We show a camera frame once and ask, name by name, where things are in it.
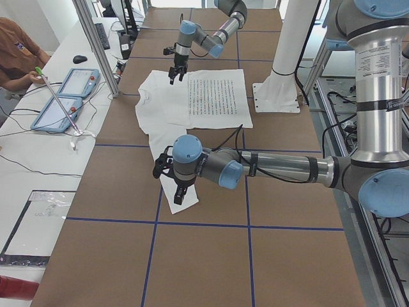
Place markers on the red object at corner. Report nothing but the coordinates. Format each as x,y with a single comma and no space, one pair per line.
14,288

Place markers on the black power adapter with label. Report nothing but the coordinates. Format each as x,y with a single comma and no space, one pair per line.
125,46

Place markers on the white long-sleeve printed shirt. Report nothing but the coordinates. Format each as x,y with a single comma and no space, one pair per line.
205,99

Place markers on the person in brown shirt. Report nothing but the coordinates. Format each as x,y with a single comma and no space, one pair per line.
20,55

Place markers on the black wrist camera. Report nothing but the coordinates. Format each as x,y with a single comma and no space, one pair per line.
164,164
167,51

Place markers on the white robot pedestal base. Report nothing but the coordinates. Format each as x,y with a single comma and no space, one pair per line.
278,93

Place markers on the lower blue teach pendant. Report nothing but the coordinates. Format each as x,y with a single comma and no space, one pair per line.
52,117

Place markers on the black keyboard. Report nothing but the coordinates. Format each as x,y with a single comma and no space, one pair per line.
100,30

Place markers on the silver rod with green tip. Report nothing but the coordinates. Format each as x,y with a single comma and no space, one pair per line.
78,132

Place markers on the blue teach pendant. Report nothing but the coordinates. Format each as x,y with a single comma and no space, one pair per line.
79,82
52,117

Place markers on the black computer mouse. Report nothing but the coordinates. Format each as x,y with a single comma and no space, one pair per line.
79,59

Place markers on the upper blue teach pendant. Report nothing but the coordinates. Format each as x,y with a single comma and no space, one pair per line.
79,82

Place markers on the aluminium frame post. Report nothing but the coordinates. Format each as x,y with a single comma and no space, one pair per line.
88,26

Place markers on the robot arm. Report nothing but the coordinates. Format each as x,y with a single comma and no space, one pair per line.
376,174
191,32

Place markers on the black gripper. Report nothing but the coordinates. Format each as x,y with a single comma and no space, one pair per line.
182,183
179,61

